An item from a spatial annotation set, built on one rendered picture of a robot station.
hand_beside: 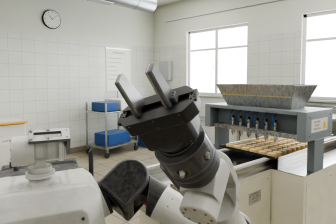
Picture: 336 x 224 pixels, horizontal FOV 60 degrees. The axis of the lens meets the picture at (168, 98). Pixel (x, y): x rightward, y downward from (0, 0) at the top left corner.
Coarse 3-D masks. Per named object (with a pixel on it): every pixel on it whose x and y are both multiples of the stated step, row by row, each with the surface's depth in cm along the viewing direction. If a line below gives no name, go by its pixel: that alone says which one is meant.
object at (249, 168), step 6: (330, 138) 222; (246, 162) 158; (252, 162) 158; (258, 162) 161; (264, 162) 165; (270, 162) 169; (276, 162) 173; (234, 168) 147; (240, 168) 151; (246, 168) 154; (252, 168) 158; (258, 168) 161; (264, 168) 165; (240, 174) 151; (246, 174) 154; (174, 186) 122
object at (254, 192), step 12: (168, 180) 147; (240, 180) 150; (252, 180) 156; (264, 180) 164; (240, 192) 150; (252, 192) 157; (264, 192) 164; (240, 204) 150; (252, 204) 157; (264, 204) 165; (144, 216) 147; (252, 216) 158; (264, 216) 165
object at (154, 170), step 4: (224, 148) 190; (224, 152) 187; (228, 152) 190; (232, 152) 192; (236, 152) 195; (240, 152) 198; (228, 156) 190; (232, 156) 193; (152, 164) 154; (156, 164) 154; (148, 168) 149; (152, 168) 151; (156, 168) 153; (160, 168) 154; (148, 172) 149; (152, 172) 151; (156, 172) 153; (160, 172) 154; (152, 176) 151; (156, 176) 153
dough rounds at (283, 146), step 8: (272, 136) 219; (232, 144) 192; (240, 144) 192; (248, 144) 194; (256, 144) 192; (264, 144) 196; (272, 144) 192; (280, 144) 195; (288, 144) 192; (296, 144) 193; (304, 144) 193; (256, 152) 177; (264, 152) 172; (272, 152) 171; (280, 152) 172; (288, 152) 178
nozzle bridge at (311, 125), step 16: (208, 112) 204; (224, 112) 204; (240, 112) 193; (272, 112) 166; (288, 112) 158; (304, 112) 152; (320, 112) 161; (224, 128) 215; (240, 128) 188; (256, 128) 179; (272, 128) 175; (288, 128) 168; (304, 128) 152; (320, 128) 162; (320, 144) 163; (320, 160) 164
